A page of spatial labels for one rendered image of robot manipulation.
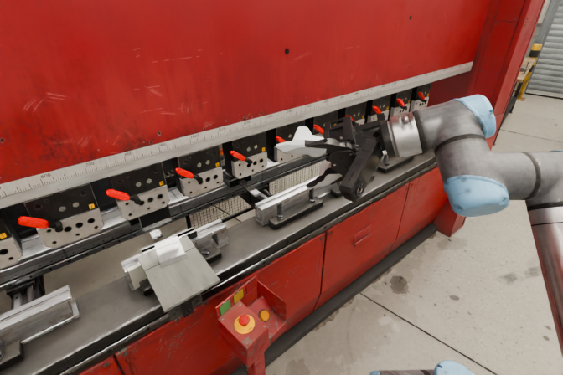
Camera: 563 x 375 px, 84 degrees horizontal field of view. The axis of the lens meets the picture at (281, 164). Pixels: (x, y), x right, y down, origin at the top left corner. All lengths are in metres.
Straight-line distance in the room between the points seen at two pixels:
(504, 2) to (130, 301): 2.47
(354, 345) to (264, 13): 1.81
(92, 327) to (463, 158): 1.14
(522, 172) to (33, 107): 0.97
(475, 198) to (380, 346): 1.73
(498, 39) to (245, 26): 1.78
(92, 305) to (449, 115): 1.20
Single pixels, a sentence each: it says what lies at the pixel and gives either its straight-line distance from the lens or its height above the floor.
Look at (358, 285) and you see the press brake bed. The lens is 2.34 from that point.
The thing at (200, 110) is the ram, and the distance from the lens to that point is 1.03.
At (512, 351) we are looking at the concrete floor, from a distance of 2.46.
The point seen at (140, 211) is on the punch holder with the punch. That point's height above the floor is 1.19.
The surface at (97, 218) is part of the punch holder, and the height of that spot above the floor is 1.22.
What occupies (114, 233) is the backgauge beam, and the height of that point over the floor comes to 0.94.
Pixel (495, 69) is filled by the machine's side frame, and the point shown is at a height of 1.38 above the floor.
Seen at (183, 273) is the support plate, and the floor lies 1.00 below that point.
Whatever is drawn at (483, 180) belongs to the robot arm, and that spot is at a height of 1.57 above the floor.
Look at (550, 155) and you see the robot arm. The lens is 0.61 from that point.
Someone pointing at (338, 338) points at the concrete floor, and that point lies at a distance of 2.15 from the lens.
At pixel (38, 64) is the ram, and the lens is 0.91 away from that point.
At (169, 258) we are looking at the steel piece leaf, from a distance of 1.18.
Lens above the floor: 1.80
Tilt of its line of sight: 29 degrees down
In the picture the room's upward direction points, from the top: straight up
